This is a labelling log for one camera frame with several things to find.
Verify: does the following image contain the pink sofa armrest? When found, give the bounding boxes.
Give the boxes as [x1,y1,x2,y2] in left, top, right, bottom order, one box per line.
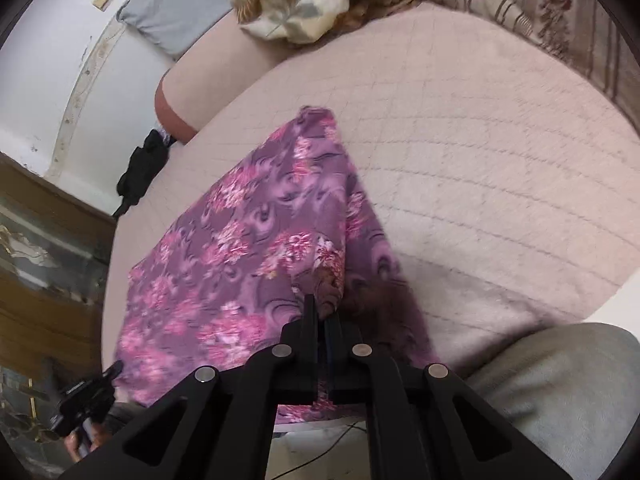
[155,10,281,143]

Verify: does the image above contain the grey pillow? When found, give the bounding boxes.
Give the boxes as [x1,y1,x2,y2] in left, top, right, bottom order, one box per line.
[116,0,261,61]

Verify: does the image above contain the person's left hand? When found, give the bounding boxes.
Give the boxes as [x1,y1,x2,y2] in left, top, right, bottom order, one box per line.
[65,407,118,461]

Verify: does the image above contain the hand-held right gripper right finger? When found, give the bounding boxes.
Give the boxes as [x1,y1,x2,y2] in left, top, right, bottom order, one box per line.
[325,312,573,480]

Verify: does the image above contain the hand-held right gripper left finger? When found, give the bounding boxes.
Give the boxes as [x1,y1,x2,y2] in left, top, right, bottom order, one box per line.
[60,294,319,480]

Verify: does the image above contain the striped brown cushion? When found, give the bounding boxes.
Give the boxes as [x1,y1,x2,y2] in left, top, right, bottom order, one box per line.
[411,0,640,128]

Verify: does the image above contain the black crumpled garment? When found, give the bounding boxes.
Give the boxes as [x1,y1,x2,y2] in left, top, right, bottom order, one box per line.
[111,129,177,218]

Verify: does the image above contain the wooden door with glass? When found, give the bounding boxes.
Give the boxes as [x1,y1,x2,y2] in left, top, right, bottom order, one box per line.
[0,152,118,480]

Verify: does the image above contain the black cable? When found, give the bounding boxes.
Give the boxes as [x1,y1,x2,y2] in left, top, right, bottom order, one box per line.
[272,421,368,480]

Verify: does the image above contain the beige floral blanket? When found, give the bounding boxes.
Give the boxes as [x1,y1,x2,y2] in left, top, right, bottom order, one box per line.
[227,0,418,46]

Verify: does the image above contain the pink quilted sofa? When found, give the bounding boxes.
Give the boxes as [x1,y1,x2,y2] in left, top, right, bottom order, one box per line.
[102,0,640,426]

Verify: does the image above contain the person's right leg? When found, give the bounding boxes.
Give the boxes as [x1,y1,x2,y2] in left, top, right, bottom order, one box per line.
[465,322,640,480]

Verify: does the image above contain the purple floral shirt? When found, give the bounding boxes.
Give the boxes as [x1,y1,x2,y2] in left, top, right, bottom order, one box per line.
[112,105,441,426]

